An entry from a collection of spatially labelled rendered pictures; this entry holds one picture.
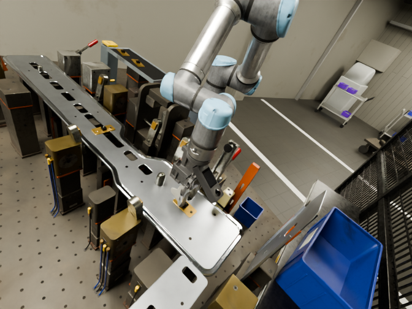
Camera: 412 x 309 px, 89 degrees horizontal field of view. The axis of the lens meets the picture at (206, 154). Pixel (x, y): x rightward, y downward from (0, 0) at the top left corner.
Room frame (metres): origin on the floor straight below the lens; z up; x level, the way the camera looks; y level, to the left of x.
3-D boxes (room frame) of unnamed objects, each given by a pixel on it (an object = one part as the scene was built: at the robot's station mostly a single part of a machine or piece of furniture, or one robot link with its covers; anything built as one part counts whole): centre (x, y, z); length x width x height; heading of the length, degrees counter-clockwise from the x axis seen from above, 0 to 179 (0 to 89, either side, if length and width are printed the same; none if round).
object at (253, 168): (0.56, -0.16, 0.95); 0.03 x 0.01 x 0.50; 66
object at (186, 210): (0.46, 0.00, 1.01); 0.08 x 0.04 x 0.01; 65
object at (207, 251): (0.64, 0.44, 1.00); 1.38 x 0.22 x 0.02; 66
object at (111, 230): (0.28, 0.14, 0.87); 0.12 x 0.07 x 0.35; 156
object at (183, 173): (0.47, 0.02, 1.16); 0.09 x 0.08 x 0.12; 66
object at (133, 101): (0.85, 0.37, 0.89); 0.12 x 0.07 x 0.38; 156
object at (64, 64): (1.05, 0.89, 0.88); 0.12 x 0.07 x 0.36; 156
